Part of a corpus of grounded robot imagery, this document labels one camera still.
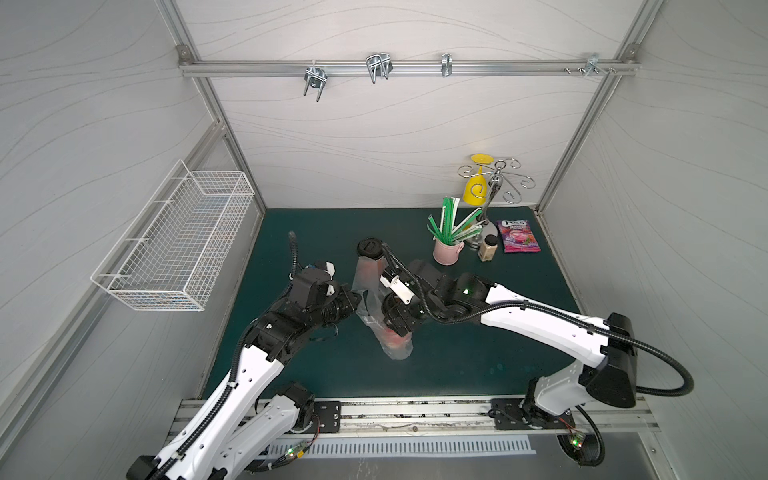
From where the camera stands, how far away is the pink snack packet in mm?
1095

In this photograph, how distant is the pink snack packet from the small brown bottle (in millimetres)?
87

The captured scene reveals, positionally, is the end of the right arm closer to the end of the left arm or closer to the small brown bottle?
the end of the left arm

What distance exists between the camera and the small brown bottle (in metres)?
1.00

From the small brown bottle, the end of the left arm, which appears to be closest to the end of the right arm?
the end of the left arm
